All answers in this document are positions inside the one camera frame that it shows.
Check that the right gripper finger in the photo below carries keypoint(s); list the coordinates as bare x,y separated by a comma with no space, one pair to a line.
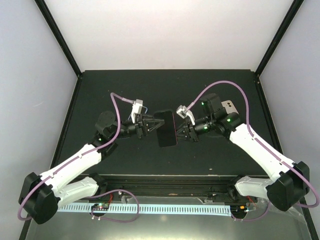
181,128
185,137

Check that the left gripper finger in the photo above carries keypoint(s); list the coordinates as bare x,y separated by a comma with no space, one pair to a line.
152,126
151,120

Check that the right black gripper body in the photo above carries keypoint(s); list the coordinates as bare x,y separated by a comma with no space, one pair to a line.
193,134

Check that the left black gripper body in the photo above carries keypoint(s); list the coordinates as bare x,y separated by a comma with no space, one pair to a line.
140,126

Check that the black phone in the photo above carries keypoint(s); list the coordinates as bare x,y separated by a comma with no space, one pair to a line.
166,133

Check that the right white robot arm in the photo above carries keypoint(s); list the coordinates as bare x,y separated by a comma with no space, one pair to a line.
231,127

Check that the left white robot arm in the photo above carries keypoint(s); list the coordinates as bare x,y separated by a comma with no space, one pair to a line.
75,165

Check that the phone in blue case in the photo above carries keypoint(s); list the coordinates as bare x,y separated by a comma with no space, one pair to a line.
145,108

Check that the black foam table mat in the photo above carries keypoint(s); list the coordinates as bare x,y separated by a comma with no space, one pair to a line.
167,90

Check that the left circuit board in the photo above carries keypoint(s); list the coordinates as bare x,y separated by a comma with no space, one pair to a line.
100,207

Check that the circuit board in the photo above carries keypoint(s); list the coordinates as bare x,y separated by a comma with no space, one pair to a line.
239,209
100,207

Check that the right circuit board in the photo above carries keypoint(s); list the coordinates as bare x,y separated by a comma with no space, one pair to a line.
239,209

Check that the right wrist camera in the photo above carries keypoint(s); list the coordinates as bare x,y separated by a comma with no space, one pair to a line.
184,113

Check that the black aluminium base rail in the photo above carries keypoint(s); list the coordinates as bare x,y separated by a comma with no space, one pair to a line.
160,186

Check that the white slotted cable duct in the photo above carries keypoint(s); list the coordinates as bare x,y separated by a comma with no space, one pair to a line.
151,209

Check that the left black frame post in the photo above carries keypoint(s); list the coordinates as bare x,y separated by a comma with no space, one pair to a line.
48,17

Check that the black frame post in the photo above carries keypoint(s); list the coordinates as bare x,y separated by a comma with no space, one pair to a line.
48,17
281,31

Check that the right black frame post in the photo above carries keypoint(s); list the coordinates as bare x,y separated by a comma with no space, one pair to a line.
281,31

